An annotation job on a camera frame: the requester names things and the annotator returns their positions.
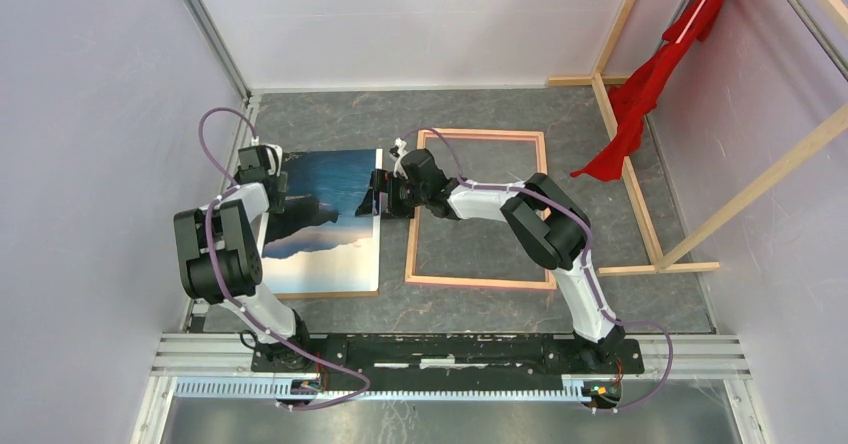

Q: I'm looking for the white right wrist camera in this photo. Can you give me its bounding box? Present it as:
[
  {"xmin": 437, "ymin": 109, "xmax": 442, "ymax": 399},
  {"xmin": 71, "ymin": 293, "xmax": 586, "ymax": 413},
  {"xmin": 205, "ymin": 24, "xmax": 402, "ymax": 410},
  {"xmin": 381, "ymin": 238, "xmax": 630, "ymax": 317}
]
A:
[{"xmin": 389, "ymin": 138, "xmax": 408, "ymax": 160}]

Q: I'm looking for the light wooden beam structure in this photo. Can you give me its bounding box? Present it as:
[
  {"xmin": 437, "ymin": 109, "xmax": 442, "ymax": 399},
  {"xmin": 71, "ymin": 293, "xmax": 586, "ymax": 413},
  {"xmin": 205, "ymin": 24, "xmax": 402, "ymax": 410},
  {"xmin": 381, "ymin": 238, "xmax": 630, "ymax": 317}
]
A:
[{"xmin": 544, "ymin": 0, "xmax": 847, "ymax": 276}]

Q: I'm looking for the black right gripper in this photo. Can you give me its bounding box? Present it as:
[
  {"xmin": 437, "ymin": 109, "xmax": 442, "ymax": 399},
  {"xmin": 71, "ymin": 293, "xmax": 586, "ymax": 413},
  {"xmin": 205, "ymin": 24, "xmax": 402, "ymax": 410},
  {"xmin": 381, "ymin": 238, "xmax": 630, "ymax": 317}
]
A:
[{"xmin": 356, "ymin": 170, "xmax": 428, "ymax": 220}]

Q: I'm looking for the ocean landscape photo print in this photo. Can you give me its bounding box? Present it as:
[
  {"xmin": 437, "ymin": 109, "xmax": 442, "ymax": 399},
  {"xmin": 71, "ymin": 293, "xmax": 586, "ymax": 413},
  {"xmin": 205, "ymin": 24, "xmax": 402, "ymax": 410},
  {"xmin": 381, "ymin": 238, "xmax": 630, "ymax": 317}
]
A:
[{"xmin": 259, "ymin": 148, "xmax": 384, "ymax": 297}]

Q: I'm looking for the aluminium front rail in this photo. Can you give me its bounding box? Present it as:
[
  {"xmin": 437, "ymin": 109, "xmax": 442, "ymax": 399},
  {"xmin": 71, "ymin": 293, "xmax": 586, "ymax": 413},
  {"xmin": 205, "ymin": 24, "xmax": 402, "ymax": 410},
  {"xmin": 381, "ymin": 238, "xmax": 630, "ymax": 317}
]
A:
[{"xmin": 153, "ymin": 333, "xmax": 752, "ymax": 380}]

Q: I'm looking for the red cloth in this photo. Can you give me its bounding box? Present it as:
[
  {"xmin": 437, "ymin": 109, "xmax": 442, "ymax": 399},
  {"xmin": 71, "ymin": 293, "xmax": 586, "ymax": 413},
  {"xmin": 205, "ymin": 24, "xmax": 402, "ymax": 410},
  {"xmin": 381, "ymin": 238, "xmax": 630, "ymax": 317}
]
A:
[{"xmin": 570, "ymin": 0, "xmax": 725, "ymax": 182}]

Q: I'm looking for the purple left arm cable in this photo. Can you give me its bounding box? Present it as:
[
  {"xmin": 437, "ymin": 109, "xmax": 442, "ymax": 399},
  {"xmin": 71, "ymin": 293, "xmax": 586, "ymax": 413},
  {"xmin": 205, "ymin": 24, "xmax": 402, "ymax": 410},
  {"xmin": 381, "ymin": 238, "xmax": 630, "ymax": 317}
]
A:
[{"xmin": 198, "ymin": 106, "xmax": 372, "ymax": 413}]

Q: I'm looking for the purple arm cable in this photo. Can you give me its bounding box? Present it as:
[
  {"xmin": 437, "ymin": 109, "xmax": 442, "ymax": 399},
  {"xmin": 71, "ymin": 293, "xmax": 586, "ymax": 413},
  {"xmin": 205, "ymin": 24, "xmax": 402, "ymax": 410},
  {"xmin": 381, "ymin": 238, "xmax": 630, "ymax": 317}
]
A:
[
  {"xmin": 397, "ymin": 126, "xmax": 676, "ymax": 416},
  {"xmin": 198, "ymin": 106, "xmax": 372, "ymax": 413}
]

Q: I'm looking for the white slotted cable duct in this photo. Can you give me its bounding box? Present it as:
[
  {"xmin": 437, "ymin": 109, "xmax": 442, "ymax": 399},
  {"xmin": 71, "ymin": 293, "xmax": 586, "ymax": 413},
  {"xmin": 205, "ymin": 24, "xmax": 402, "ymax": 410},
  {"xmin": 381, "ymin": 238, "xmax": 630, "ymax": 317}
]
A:
[{"xmin": 173, "ymin": 377, "xmax": 590, "ymax": 404}]

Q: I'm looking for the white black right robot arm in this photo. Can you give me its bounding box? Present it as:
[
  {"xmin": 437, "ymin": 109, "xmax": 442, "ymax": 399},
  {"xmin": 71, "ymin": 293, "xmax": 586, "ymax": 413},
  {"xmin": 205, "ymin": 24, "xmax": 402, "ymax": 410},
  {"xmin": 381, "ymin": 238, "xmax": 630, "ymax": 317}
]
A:
[{"xmin": 355, "ymin": 147, "xmax": 626, "ymax": 372}]

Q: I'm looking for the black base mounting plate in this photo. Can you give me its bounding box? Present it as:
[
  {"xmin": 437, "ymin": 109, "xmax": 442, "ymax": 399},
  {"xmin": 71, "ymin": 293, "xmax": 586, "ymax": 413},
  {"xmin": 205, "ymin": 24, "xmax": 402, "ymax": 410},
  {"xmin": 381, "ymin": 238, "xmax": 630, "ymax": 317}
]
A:
[{"xmin": 251, "ymin": 333, "xmax": 645, "ymax": 392}]

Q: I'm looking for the aluminium side rail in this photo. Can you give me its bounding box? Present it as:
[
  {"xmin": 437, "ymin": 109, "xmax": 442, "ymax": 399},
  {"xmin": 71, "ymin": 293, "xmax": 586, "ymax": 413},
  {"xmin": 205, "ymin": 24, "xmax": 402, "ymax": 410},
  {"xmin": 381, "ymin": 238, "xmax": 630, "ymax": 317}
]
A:
[{"xmin": 197, "ymin": 106, "xmax": 270, "ymax": 336}]

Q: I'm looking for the pink wooden picture frame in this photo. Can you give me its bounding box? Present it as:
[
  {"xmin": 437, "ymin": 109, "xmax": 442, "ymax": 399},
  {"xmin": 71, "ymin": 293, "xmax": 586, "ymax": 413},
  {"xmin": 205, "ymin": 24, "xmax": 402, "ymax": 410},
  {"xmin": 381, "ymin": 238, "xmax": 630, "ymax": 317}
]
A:
[{"xmin": 404, "ymin": 128, "xmax": 557, "ymax": 291}]

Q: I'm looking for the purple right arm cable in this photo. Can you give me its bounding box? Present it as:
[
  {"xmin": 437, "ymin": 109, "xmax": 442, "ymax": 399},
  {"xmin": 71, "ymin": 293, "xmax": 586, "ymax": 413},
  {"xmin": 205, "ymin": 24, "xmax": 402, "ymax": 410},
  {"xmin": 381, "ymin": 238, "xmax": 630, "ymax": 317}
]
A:
[{"xmin": 397, "ymin": 126, "xmax": 676, "ymax": 416}]

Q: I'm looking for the brown backing board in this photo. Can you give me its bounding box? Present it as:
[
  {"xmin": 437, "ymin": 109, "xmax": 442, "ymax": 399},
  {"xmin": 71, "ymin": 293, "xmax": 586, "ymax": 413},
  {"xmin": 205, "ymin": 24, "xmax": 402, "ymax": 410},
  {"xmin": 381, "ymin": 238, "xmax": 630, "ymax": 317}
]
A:
[{"xmin": 272, "ymin": 149, "xmax": 386, "ymax": 301}]

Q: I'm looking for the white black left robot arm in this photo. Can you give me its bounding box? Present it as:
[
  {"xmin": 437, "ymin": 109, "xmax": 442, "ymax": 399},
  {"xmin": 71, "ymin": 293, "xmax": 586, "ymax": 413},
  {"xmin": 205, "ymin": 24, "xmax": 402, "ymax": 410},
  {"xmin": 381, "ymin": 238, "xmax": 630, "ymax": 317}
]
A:
[{"xmin": 173, "ymin": 144, "xmax": 314, "ymax": 372}]

